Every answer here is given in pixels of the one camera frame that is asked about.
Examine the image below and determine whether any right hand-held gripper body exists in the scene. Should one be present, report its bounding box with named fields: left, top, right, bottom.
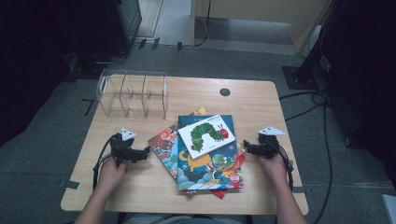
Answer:
left=256, top=125, right=287, bottom=160

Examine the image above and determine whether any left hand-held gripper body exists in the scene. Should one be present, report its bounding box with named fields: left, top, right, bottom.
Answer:
left=108, top=127, right=140, bottom=166

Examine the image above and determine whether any light blue animals picture book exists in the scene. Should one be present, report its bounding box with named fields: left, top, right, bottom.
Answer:
left=147, top=106, right=247, bottom=196

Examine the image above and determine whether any clear acrylic book rack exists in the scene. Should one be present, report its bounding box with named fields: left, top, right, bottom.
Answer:
left=95, top=68, right=169, bottom=120

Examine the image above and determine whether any white caterpillar picture book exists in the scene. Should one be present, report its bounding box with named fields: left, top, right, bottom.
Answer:
left=177, top=114, right=237, bottom=160

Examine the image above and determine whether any red picture book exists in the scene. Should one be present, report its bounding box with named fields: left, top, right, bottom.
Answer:
left=186, top=151, right=248, bottom=200

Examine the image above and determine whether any dark blue monster picture book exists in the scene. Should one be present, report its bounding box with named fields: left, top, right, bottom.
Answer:
left=176, top=114, right=245, bottom=191

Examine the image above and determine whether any person's right hand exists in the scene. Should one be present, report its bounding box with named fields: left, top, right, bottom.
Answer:
left=259, top=152, right=290, bottom=188

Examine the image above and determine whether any person's left hand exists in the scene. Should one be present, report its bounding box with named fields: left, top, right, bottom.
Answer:
left=97, top=155, right=129, bottom=196

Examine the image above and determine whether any black metal stand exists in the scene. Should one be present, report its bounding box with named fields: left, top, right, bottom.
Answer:
left=281, top=0, right=344, bottom=91

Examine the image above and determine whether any person's grey clothing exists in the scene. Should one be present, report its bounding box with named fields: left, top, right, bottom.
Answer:
left=122, top=214, right=250, bottom=224

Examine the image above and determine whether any black floor stand base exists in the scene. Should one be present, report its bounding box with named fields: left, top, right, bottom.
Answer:
left=64, top=51, right=107, bottom=83

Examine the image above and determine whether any dark curtain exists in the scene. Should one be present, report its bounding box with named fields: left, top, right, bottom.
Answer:
left=0, top=0, right=108, bottom=147
left=323, top=0, right=396, bottom=183

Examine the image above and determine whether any black equipment cabinet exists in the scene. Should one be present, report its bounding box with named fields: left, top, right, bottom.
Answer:
left=104, top=0, right=143, bottom=56

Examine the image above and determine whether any light wooden cabinet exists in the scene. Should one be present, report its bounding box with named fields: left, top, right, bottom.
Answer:
left=190, top=0, right=332, bottom=54

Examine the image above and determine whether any white panel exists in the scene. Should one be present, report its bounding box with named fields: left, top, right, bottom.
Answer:
left=381, top=193, right=396, bottom=224

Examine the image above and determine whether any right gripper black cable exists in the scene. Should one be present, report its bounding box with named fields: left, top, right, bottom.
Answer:
left=275, top=144, right=296, bottom=192

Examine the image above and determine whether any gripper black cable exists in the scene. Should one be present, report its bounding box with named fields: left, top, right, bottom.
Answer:
left=92, top=134, right=120, bottom=191
left=275, top=144, right=296, bottom=192

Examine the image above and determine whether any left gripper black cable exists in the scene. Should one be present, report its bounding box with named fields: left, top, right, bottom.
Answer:
left=92, top=134, right=120, bottom=191

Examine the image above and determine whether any black floor cable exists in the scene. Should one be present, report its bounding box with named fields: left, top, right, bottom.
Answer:
left=278, top=90, right=328, bottom=102
left=284, top=104, right=325, bottom=122
left=312, top=102, right=333, bottom=224

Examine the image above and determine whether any black hanging cable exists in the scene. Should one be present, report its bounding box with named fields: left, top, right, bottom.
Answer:
left=183, top=0, right=213, bottom=49

